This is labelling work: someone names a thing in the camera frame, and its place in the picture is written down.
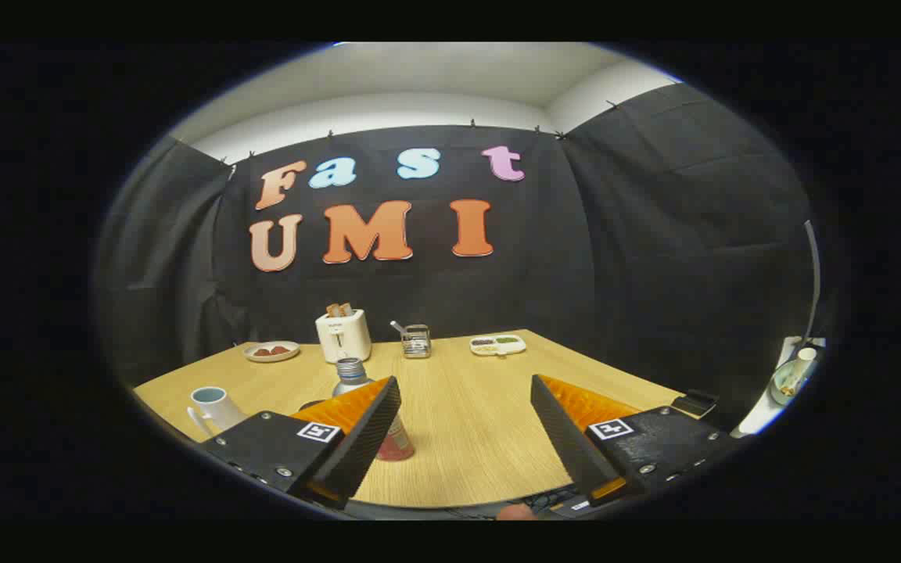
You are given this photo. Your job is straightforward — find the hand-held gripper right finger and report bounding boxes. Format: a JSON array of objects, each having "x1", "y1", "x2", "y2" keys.
[{"x1": 530, "y1": 374, "x2": 741, "y2": 509}]

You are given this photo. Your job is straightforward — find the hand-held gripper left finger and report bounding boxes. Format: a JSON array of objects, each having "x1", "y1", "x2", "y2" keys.
[{"x1": 200, "y1": 375, "x2": 403, "y2": 511}]

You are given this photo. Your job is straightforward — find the silver bottle with pink label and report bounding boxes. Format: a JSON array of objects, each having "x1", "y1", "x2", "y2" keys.
[{"x1": 331, "y1": 357, "x2": 415, "y2": 462}]

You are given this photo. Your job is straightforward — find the white cup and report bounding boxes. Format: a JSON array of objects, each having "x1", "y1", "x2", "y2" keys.
[{"x1": 187, "y1": 386, "x2": 248, "y2": 439}]

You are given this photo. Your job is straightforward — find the wooden table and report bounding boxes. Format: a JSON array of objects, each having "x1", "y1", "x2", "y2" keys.
[{"x1": 131, "y1": 328, "x2": 686, "y2": 509}]

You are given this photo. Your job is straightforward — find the white toaster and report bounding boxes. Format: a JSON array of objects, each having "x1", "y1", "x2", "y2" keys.
[{"x1": 315, "y1": 309, "x2": 372, "y2": 364}]

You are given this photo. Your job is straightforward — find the white divided tray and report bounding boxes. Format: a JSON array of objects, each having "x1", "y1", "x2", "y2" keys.
[{"x1": 470, "y1": 335, "x2": 527, "y2": 357}]

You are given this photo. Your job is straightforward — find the beige round plate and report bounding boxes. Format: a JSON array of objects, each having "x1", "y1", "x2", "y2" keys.
[{"x1": 243, "y1": 341, "x2": 301, "y2": 363}]

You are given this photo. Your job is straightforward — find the small black device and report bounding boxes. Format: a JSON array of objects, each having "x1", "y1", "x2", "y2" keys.
[{"x1": 671, "y1": 389, "x2": 719, "y2": 419}]

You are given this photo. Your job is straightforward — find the black backdrop cloth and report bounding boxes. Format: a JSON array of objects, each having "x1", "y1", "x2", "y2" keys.
[{"x1": 95, "y1": 82, "x2": 819, "y2": 427}]

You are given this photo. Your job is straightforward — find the white side table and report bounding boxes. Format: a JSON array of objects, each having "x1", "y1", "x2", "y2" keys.
[{"x1": 732, "y1": 336, "x2": 827, "y2": 437}]

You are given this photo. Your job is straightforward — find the glass bowl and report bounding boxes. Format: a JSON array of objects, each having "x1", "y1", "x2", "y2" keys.
[{"x1": 770, "y1": 358, "x2": 815, "y2": 406}]

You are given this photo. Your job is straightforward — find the white curved pole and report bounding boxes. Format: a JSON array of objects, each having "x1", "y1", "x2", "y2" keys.
[{"x1": 804, "y1": 221, "x2": 821, "y2": 337}]

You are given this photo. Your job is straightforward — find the metal wire holder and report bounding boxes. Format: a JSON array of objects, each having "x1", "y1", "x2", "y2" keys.
[{"x1": 390, "y1": 320, "x2": 433, "y2": 359}]

